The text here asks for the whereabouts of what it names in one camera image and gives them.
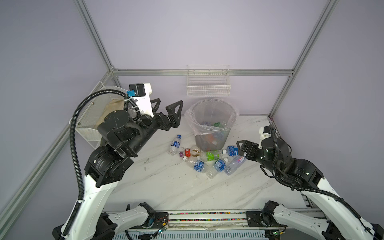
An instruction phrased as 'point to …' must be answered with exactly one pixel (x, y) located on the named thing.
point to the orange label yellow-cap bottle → (214, 139)
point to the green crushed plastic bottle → (219, 124)
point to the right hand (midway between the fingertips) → (242, 144)
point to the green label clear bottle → (210, 155)
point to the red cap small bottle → (187, 152)
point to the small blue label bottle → (175, 145)
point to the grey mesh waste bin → (202, 140)
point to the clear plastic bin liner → (211, 115)
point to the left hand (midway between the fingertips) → (172, 102)
